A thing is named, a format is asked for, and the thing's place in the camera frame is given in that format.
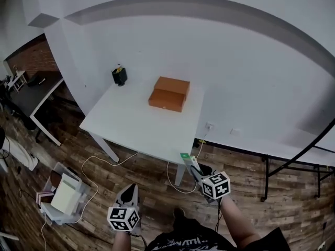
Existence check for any white table leg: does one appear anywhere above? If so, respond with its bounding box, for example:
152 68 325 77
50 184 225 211
174 163 187 187
88 131 120 163

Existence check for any small white rack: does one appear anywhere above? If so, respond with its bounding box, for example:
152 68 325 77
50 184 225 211
7 71 27 92

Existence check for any white flat box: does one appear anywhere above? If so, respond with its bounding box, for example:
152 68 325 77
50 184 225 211
51 173 82 216

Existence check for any orange cardboard box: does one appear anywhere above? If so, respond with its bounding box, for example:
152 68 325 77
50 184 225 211
148 76 191 113

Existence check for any black metal frame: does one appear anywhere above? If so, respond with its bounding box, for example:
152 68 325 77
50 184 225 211
260 119 335 202

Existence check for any person's black printed shirt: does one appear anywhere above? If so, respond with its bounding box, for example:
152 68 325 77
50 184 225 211
145 217 291 251

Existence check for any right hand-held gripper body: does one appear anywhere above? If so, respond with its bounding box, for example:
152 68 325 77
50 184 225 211
192 165 231 204

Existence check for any pink white book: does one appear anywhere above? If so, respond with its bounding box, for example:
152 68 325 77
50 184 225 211
36 191 54 205

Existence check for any white socket cable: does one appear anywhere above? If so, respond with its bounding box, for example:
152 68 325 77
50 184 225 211
166 129 210 195

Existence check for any person's left forearm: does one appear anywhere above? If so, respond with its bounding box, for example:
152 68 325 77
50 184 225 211
113 230 132 251

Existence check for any long white floor cable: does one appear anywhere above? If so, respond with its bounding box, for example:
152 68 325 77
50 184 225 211
40 152 140 251

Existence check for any green and white packet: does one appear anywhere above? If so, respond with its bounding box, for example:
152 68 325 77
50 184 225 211
180 152 198 171

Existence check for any black pot with flower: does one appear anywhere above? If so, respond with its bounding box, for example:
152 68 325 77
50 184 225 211
111 64 128 87

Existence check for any person's right forearm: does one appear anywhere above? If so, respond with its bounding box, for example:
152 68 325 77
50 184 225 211
219 195 261 249

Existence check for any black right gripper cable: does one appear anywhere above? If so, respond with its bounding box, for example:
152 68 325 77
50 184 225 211
214 204 224 233

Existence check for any grey desk with white frame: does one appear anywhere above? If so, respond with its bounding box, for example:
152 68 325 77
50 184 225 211
9 71 65 146

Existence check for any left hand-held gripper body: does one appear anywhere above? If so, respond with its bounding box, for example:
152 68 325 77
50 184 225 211
106 183 142 235

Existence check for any person's black shoe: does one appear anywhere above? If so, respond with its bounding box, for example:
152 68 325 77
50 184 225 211
173 207 187 220

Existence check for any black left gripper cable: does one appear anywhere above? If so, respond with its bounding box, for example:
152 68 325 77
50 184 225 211
130 232 148 248

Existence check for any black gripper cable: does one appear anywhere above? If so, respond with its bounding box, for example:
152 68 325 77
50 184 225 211
130 232 148 248
214 204 224 233

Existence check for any clear plastic bin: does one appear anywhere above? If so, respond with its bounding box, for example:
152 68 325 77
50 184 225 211
36 162 91 226

